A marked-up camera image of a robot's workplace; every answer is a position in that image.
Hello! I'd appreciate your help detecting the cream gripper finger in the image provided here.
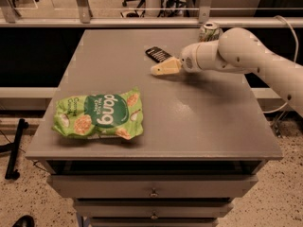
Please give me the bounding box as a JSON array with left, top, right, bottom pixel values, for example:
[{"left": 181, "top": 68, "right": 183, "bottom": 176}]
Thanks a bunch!
[{"left": 151, "top": 57, "right": 182, "bottom": 76}]

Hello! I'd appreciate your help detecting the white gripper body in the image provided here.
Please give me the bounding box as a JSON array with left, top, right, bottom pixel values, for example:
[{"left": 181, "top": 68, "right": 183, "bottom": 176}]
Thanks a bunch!
[{"left": 180, "top": 43, "right": 205, "bottom": 73}]

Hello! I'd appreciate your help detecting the black rxbar chocolate bar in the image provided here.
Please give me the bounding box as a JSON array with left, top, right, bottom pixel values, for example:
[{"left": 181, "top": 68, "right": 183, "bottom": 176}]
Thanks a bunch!
[{"left": 145, "top": 46, "right": 171, "bottom": 63}]

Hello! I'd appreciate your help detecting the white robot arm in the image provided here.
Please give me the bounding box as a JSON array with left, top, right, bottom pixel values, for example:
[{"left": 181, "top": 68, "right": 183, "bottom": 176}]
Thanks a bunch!
[{"left": 151, "top": 27, "right": 303, "bottom": 116}]

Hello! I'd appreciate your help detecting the green white soda can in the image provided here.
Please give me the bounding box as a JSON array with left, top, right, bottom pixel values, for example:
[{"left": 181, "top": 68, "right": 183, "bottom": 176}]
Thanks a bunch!
[{"left": 199, "top": 22, "right": 223, "bottom": 42}]

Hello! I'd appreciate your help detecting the green dang chips bag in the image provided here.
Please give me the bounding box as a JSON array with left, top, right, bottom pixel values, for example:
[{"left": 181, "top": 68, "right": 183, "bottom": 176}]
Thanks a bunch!
[{"left": 52, "top": 87, "right": 143, "bottom": 140}]

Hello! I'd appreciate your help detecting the grey drawer cabinet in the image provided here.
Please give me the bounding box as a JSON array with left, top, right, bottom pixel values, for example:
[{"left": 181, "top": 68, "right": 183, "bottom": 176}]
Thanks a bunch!
[{"left": 27, "top": 29, "right": 282, "bottom": 227}]

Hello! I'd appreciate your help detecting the black office chair centre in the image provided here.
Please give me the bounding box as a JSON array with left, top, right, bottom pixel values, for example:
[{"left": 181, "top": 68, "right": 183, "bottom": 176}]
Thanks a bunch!
[{"left": 120, "top": 0, "right": 145, "bottom": 18}]

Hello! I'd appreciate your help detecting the top drawer knob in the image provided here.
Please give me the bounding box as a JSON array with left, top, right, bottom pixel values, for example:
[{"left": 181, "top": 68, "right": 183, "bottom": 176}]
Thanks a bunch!
[{"left": 150, "top": 189, "right": 159, "bottom": 198}]

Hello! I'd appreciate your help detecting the drawer knob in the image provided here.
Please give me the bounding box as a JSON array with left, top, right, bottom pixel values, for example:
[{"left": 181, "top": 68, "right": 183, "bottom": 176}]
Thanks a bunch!
[
  {"left": 151, "top": 213, "right": 158, "bottom": 220},
  {"left": 150, "top": 189, "right": 159, "bottom": 198}
]

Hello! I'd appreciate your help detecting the black stand leg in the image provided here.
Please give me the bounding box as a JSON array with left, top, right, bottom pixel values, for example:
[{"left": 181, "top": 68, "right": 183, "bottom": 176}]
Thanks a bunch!
[{"left": 0, "top": 118, "right": 28, "bottom": 180}]

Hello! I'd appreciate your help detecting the black shoe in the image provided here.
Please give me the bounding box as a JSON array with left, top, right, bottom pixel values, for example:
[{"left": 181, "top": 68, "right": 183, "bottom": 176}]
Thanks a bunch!
[{"left": 12, "top": 215, "right": 35, "bottom": 227}]

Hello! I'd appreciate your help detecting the metal railing post right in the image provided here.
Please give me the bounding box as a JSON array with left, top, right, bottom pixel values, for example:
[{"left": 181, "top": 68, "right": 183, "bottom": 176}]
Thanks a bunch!
[{"left": 196, "top": 0, "right": 212, "bottom": 24}]

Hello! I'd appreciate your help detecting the metal railing post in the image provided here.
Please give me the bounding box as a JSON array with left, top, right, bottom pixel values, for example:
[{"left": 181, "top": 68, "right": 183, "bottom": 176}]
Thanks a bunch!
[
  {"left": 0, "top": 0, "right": 20, "bottom": 23},
  {"left": 196, "top": 0, "right": 212, "bottom": 24},
  {"left": 76, "top": 0, "right": 93, "bottom": 24}
]

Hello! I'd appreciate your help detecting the white cable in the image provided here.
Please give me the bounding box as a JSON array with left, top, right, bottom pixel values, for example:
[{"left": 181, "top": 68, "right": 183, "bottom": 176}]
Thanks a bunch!
[{"left": 261, "top": 14, "right": 300, "bottom": 114}]

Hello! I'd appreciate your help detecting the metal railing post far left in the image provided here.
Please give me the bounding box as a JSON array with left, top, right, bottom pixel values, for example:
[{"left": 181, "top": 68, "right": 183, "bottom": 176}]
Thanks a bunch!
[{"left": 0, "top": 0, "right": 20, "bottom": 23}]

